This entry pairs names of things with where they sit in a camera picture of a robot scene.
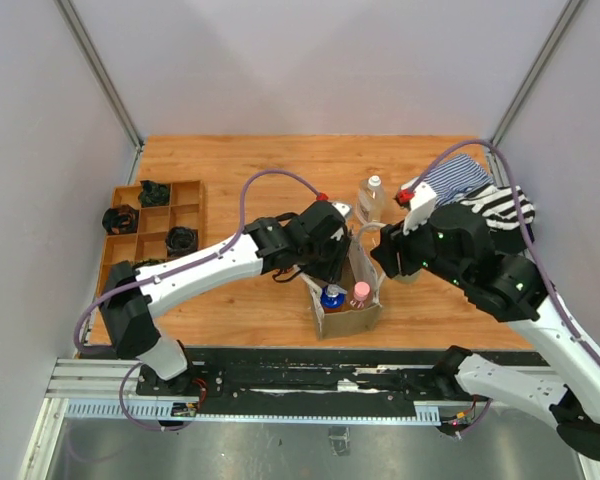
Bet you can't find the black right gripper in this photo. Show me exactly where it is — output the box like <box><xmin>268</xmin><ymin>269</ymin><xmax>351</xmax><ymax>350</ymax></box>
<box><xmin>370</xmin><ymin>204</ymin><xmax>468</xmax><ymax>288</ymax></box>

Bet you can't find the clear bottle white cap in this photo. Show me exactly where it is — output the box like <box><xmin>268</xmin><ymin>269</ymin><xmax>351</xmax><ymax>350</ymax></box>
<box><xmin>355</xmin><ymin>175</ymin><xmax>386</xmax><ymax>224</ymax></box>

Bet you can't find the blue white striped cloth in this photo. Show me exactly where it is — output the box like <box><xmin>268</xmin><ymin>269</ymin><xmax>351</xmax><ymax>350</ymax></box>
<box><xmin>424</xmin><ymin>154</ymin><xmax>493</xmax><ymax>207</ymax></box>

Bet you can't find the pink cap bottle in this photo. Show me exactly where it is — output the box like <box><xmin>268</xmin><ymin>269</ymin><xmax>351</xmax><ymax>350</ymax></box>
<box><xmin>345</xmin><ymin>281</ymin><xmax>372</xmax><ymax>310</ymax></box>

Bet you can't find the wooden compartment tray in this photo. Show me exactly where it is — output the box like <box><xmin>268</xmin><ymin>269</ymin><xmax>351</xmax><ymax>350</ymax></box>
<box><xmin>96</xmin><ymin>180</ymin><xmax>206</xmax><ymax>296</ymax></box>

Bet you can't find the green bottle white cap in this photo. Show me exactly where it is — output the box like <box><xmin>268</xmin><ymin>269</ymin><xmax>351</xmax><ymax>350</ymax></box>
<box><xmin>394</xmin><ymin>270</ymin><xmax>422</xmax><ymax>285</ymax></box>

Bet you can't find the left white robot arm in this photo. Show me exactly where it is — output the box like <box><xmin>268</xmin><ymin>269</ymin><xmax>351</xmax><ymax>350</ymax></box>
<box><xmin>99</xmin><ymin>200</ymin><xmax>352</xmax><ymax>396</ymax></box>

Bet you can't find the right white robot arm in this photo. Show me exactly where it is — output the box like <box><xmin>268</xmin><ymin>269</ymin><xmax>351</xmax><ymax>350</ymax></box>
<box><xmin>371</xmin><ymin>204</ymin><xmax>600</xmax><ymax>461</ymax></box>

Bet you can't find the beige canvas bag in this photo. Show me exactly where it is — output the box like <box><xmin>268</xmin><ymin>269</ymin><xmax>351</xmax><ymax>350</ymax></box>
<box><xmin>300</xmin><ymin>222</ymin><xmax>385</xmax><ymax>340</ymax></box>

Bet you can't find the blue cap bottle front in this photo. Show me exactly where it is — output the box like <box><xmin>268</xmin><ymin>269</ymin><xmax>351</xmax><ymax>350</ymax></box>
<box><xmin>320</xmin><ymin>284</ymin><xmax>347</xmax><ymax>314</ymax></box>

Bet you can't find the black white striped cloth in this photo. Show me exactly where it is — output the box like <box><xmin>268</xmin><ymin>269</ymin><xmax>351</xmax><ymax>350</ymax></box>
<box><xmin>459</xmin><ymin>185</ymin><xmax>521</xmax><ymax>231</ymax></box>

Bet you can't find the dark blue rolled sock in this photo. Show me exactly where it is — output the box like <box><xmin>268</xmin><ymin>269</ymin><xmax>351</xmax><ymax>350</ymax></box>
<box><xmin>165</xmin><ymin>226</ymin><xmax>199</xmax><ymax>256</ymax></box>

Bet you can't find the dark green rolled sock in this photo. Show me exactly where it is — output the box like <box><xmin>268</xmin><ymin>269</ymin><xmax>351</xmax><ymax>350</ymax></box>
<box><xmin>138</xmin><ymin>180</ymin><xmax>171</xmax><ymax>208</ymax></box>

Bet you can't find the dark rolled sock yellow pattern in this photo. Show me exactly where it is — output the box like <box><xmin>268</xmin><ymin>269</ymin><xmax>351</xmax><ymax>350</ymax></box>
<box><xmin>132</xmin><ymin>258</ymin><xmax>167</xmax><ymax>269</ymax></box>

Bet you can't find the dark rolled sock orange pattern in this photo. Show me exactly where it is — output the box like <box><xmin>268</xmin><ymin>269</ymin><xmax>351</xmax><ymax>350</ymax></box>
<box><xmin>101</xmin><ymin>204</ymin><xmax>139</xmax><ymax>235</ymax></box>

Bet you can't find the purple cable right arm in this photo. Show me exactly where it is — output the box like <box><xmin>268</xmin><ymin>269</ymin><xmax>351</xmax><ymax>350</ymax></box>
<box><xmin>394</xmin><ymin>138</ymin><xmax>600</xmax><ymax>441</ymax></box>

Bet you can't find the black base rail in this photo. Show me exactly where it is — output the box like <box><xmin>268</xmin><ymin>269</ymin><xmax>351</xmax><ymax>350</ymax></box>
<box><xmin>135</xmin><ymin>347</ymin><xmax>474</xmax><ymax>418</ymax></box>

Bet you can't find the white slotted cable duct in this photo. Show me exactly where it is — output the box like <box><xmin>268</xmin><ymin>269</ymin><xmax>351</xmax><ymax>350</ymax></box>
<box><xmin>64</xmin><ymin>399</ymin><xmax>441</xmax><ymax>426</ymax></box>

